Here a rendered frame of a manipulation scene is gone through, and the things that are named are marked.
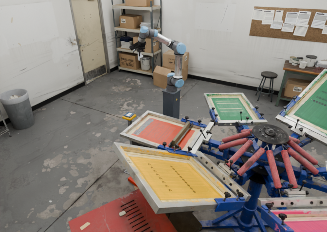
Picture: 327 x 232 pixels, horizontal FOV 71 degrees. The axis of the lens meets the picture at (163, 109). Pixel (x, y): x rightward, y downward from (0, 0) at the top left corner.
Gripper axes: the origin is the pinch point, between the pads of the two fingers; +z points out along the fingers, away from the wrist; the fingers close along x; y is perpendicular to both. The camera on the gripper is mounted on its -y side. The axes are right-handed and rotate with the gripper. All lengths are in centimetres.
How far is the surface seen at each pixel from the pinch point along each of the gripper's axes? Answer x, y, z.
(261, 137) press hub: -143, 46, -17
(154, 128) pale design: -58, 10, 59
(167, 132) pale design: -73, 18, 52
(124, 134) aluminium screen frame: -55, -26, 61
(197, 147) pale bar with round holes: -113, 20, 27
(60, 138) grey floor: 75, -59, 224
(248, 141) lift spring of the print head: -139, 40, -9
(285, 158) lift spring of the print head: -167, 50, -18
